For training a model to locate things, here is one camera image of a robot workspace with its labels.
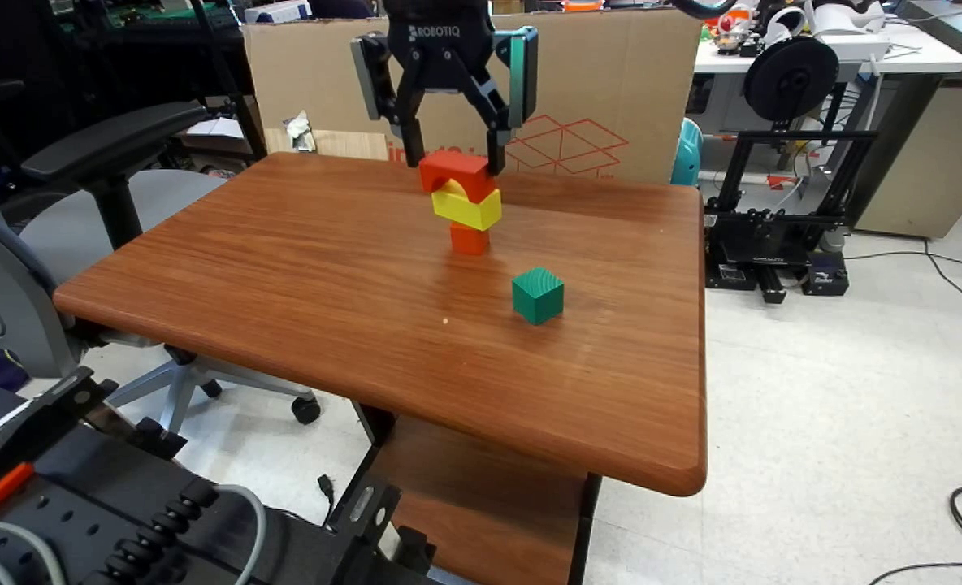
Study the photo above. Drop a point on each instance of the orange block with notch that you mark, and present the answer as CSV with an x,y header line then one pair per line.
x,y
457,170

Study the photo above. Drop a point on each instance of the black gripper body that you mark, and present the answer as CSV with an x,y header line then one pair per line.
x,y
440,38

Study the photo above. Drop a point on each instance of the grey office chair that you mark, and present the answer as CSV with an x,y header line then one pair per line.
x,y
78,233

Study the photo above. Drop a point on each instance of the black filament spool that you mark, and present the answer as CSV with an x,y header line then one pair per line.
x,y
789,79

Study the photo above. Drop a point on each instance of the wooden table support panel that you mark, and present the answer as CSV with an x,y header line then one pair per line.
x,y
482,507

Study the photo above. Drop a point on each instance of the white desk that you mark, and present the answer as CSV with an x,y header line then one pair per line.
x,y
921,52

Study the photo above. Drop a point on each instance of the large cardboard box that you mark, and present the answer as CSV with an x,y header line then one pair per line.
x,y
305,77

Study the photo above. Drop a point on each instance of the black 3D printer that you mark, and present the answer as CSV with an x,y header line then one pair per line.
x,y
768,233

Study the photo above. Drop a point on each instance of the beige cabinet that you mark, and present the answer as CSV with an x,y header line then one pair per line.
x,y
931,163

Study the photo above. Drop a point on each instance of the green cube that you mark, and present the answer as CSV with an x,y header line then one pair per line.
x,y
538,294

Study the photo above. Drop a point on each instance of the teal round object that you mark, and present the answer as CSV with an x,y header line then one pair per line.
x,y
686,153

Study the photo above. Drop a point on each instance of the colourful items pile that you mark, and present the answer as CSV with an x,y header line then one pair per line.
x,y
732,29

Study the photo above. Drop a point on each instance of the small orange block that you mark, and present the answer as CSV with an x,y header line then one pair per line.
x,y
470,242

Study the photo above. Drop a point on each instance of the yellow block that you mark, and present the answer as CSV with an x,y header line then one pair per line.
x,y
473,208

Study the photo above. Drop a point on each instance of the teal camera bracket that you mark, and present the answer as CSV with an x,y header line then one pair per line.
x,y
522,69

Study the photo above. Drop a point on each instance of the black power strip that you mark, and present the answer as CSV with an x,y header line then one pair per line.
x,y
159,534

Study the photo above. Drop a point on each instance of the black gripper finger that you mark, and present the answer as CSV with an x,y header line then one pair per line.
x,y
407,118
496,124

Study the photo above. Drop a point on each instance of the grey camera bracket plate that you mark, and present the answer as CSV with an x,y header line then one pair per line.
x,y
372,72

